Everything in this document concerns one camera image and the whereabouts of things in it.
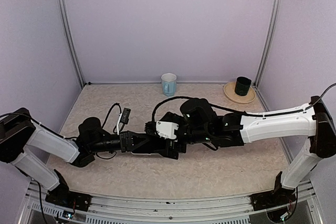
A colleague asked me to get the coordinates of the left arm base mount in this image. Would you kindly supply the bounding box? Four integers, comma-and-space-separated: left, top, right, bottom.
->
45, 169, 92, 212

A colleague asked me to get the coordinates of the left aluminium frame post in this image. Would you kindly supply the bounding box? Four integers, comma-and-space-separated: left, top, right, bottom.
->
57, 0, 86, 88

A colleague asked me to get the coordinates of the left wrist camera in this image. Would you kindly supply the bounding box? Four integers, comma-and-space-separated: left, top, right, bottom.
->
113, 108, 131, 135

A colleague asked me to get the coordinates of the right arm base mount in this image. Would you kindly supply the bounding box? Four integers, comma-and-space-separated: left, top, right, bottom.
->
250, 172, 297, 211

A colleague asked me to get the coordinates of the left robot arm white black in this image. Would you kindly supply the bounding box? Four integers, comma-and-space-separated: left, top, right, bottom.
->
1, 108, 156, 206

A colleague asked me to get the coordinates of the beige plate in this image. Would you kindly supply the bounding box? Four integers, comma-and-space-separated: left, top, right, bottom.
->
223, 82, 257, 104

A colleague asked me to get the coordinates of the dark green cup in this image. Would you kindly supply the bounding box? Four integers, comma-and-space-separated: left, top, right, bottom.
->
235, 77, 251, 96

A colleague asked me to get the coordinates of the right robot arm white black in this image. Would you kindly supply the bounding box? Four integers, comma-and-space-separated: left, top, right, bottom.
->
151, 96, 335, 205

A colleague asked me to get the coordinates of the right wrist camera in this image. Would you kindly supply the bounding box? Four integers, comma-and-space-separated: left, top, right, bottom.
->
144, 121, 179, 140

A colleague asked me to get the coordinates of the right aluminium frame post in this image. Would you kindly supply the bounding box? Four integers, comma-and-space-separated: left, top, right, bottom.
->
254, 0, 281, 89

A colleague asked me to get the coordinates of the aluminium frame post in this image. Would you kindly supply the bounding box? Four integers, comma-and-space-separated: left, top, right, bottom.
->
254, 0, 281, 89
57, 0, 86, 88

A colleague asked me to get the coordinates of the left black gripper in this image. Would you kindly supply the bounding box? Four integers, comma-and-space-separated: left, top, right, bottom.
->
89, 131, 150, 153

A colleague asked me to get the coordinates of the clear phone case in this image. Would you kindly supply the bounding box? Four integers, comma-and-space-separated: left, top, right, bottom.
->
131, 151, 159, 156

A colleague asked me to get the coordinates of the black phone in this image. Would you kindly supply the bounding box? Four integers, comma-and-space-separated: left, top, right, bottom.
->
134, 140, 166, 153

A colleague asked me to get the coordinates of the light blue mug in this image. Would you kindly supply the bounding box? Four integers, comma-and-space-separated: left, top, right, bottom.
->
161, 73, 177, 97

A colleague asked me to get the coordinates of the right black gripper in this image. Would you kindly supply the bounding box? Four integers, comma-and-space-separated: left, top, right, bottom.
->
156, 112, 212, 159

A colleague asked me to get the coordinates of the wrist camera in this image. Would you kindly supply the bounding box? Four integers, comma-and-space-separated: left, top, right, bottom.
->
113, 108, 131, 135
144, 121, 179, 140

